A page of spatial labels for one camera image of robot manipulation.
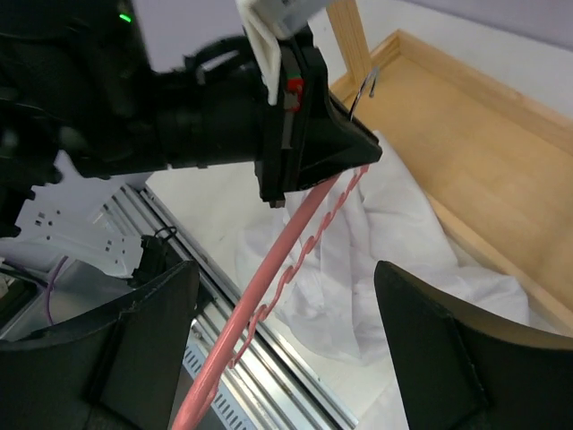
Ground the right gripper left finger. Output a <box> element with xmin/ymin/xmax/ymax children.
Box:
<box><xmin>1</xmin><ymin>261</ymin><xmax>199</xmax><ymax>429</ymax></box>

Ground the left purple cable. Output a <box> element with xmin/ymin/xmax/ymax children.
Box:
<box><xmin>44</xmin><ymin>254</ymin><xmax>71</xmax><ymax>326</ymax></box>

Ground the aluminium mounting rail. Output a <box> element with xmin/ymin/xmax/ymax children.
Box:
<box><xmin>89</xmin><ymin>183</ymin><xmax>359</xmax><ymax>430</ymax></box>

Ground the pink hanger with white shirt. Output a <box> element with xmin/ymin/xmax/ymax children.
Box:
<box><xmin>169</xmin><ymin>65</ymin><xmax>381</xmax><ymax>430</ymax></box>

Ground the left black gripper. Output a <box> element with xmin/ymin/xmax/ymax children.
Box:
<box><xmin>255</xmin><ymin>26</ymin><xmax>382</xmax><ymax>208</ymax></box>

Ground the white shirt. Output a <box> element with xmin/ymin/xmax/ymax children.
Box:
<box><xmin>236</xmin><ymin>129</ymin><xmax>545</xmax><ymax>364</ymax></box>

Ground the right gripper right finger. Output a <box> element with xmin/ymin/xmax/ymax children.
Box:
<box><xmin>374</xmin><ymin>261</ymin><xmax>572</xmax><ymax>429</ymax></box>

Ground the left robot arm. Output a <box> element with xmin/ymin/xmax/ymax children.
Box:
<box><xmin>1</xmin><ymin>1</ymin><xmax>381</xmax><ymax>286</ymax></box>

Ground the wooden clothes rack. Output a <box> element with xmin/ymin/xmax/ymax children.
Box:
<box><xmin>327</xmin><ymin>1</ymin><xmax>572</xmax><ymax>333</ymax></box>

